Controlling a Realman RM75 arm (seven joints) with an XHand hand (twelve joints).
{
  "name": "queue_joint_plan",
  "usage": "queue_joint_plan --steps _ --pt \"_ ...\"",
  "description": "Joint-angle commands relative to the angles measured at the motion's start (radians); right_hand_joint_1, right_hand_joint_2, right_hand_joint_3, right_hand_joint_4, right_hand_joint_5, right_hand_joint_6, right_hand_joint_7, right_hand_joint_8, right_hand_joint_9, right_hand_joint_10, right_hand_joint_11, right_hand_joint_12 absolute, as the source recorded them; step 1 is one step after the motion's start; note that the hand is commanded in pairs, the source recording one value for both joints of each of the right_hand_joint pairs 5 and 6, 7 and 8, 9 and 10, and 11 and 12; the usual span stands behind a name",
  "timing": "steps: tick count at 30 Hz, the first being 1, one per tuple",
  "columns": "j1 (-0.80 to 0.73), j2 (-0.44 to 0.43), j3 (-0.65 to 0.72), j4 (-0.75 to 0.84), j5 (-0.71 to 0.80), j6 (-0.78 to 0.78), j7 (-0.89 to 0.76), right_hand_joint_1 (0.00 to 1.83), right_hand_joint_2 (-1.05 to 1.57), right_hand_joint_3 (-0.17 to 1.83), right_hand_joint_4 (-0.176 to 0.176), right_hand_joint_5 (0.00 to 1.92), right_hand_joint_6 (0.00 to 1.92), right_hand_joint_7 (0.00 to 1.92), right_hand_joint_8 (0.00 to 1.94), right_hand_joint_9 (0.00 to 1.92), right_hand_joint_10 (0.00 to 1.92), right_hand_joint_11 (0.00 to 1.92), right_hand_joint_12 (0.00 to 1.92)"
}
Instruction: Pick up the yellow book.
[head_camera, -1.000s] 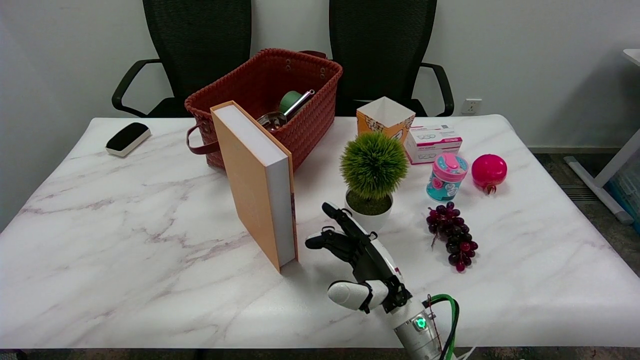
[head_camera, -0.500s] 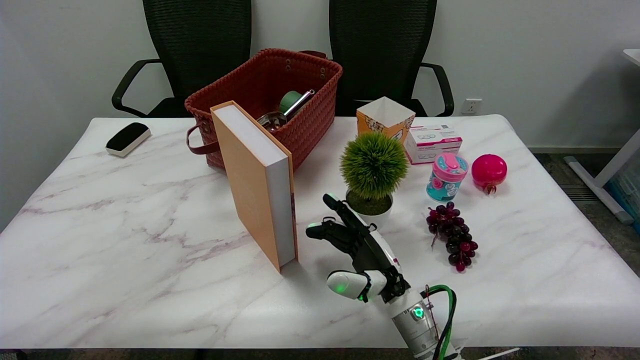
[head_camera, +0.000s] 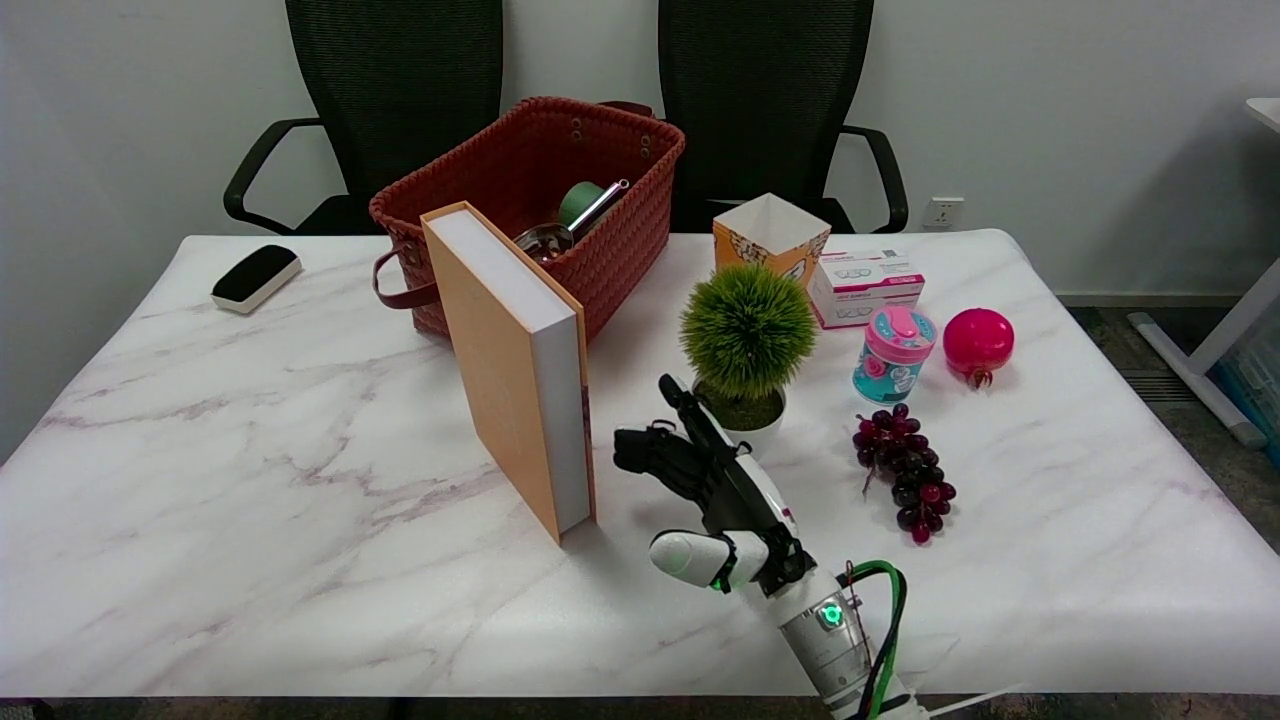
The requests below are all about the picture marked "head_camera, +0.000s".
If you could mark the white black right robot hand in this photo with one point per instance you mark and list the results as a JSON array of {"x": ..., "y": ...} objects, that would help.
[{"x": 735, "y": 490}]

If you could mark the thick yellow book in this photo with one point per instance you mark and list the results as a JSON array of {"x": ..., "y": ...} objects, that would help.
[{"x": 490, "y": 360}]

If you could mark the green ball plant white pot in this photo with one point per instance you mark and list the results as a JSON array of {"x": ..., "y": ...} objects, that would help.
[{"x": 747, "y": 330}]

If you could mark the dark red grape bunch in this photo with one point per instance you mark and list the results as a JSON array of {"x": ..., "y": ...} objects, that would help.
[{"x": 905, "y": 460}]

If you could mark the pink teal lidded cup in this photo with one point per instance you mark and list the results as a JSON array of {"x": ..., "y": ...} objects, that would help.
[{"x": 890, "y": 365}]

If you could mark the orange paper popcorn box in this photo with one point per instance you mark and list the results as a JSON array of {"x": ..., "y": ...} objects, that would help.
[{"x": 750, "y": 248}]

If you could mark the white pink carton box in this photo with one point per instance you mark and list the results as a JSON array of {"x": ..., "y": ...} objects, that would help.
[{"x": 865, "y": 285}]

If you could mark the red-brown woven basket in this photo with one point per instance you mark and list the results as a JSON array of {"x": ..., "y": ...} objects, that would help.
[{"x": 620, "y": 250}]

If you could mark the pink toy pomegranate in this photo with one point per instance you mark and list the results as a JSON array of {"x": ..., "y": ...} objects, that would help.
[{"x": 978, "y": 340}]

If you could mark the steel ladle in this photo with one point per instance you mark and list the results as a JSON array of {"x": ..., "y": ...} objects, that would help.
[{"x": 545, "y": 242}]

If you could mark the white zip tie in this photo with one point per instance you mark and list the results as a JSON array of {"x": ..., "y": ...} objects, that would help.
[{"x": 975, "y": 697}]

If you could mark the green cup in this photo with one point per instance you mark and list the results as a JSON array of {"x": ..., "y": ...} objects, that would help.
[{"x": 577, "y": 202}]

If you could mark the black mesh office chair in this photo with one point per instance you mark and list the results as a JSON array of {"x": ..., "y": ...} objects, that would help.
[
  {"x": 765, "y": 100},
  {"x": 400, "y": 90}
]

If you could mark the black white board eraser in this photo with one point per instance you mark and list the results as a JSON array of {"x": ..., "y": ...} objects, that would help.
[{"x": 255, "y": 272}]

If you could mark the blue storage crate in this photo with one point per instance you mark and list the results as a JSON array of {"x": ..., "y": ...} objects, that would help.
[{"x": 1262, "y": 385}]

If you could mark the white wall socket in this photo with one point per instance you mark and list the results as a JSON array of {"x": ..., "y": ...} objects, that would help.
[{"x": 942, "y": 212}]

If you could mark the white desk frame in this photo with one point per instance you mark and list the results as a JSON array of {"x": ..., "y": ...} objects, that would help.
[{"x": 1180, "y": 362}]

